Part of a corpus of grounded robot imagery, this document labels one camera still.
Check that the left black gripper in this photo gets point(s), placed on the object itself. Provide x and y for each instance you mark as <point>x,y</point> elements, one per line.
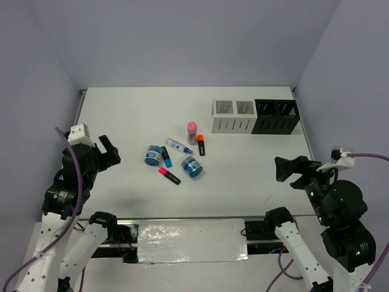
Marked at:
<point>111,156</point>

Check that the blue cleaning gel jar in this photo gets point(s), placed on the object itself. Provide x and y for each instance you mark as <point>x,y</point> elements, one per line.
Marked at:
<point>191,166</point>
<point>153,155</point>

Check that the blue cap highlighter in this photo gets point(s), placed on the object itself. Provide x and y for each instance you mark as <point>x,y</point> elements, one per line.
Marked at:
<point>166,157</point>

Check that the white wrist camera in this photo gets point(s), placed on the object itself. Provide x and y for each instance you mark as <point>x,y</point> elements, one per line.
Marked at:
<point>79,134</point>
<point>339,160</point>

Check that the black slotted container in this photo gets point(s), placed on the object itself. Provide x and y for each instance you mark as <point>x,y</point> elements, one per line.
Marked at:
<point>275,116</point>

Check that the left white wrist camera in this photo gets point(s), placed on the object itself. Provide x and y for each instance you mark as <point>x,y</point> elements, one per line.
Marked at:
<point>79,134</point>

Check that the orange cap highlighter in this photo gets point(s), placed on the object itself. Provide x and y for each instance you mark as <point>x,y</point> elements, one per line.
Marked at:
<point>201,145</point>

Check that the pink cap highlighter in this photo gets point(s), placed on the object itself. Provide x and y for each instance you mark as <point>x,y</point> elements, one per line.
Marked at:
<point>163,171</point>

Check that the white slotted container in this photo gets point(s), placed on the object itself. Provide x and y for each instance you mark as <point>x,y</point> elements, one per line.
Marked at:
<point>233,116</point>

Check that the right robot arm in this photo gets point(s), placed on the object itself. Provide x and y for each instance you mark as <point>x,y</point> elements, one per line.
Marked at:
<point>338,206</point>

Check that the pink glue bottle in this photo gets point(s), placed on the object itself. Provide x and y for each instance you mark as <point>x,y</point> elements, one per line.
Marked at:
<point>192,130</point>

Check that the silver foil tape sheet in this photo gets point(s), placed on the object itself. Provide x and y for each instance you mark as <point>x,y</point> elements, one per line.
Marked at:
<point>191,241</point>

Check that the clear blue spray bottle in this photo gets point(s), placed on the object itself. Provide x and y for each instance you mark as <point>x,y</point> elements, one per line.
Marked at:
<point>178,146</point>

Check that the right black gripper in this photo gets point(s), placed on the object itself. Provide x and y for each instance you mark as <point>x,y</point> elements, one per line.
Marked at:
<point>284,166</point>

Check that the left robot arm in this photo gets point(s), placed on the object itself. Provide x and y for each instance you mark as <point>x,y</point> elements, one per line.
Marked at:
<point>53,267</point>

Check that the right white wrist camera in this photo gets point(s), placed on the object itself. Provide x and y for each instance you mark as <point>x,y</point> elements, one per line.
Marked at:
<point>339,160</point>

